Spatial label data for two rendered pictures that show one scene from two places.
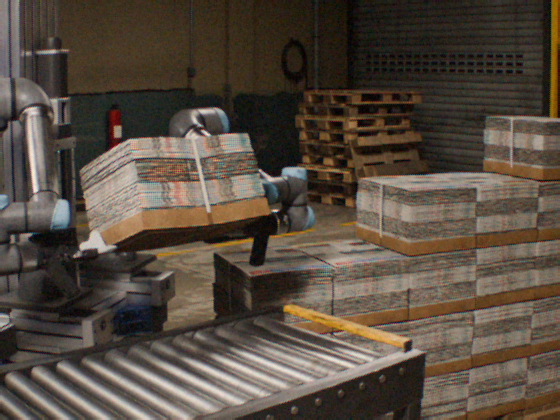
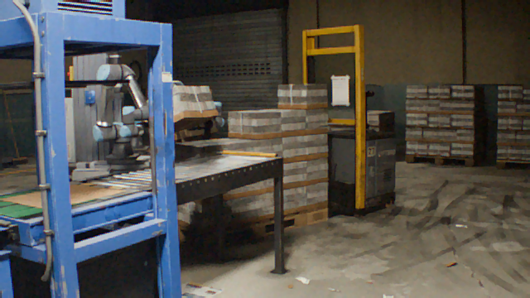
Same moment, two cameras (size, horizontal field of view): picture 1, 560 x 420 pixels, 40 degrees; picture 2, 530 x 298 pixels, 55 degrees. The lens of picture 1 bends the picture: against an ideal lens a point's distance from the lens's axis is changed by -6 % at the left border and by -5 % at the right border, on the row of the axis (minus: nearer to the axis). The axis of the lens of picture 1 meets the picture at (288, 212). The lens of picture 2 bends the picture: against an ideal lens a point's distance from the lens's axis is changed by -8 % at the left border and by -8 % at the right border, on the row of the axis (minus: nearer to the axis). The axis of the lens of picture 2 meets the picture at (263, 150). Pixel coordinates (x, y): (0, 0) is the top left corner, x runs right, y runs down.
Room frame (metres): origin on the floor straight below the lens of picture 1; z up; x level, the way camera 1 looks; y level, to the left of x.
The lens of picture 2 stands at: (-1.65, 0.90, 1.26)
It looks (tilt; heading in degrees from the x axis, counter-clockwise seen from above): 7 degrees down; 342
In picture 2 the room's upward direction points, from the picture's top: 1 degrees counter-clockwise
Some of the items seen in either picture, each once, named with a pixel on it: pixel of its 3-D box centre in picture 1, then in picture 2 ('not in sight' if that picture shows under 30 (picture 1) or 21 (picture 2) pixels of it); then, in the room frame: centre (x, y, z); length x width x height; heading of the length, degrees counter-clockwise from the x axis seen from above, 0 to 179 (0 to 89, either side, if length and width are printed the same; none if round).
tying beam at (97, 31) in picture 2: not in sight; (44, 41); (0.86, 1.12, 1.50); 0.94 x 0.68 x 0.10; 42
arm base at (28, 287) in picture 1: (41, 277); (122, 147); (2.20, 0.71, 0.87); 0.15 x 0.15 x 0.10
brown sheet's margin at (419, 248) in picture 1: (414, 236); (254, 134); (2.89, -0.46, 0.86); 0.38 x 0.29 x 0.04; 24
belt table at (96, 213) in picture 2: not in sight; (51, 207); (0.86, 1.12, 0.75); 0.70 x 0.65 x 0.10; 132
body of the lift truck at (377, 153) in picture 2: not in sight; (356, 169); (3.45, -1.74, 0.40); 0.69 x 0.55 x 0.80; 24
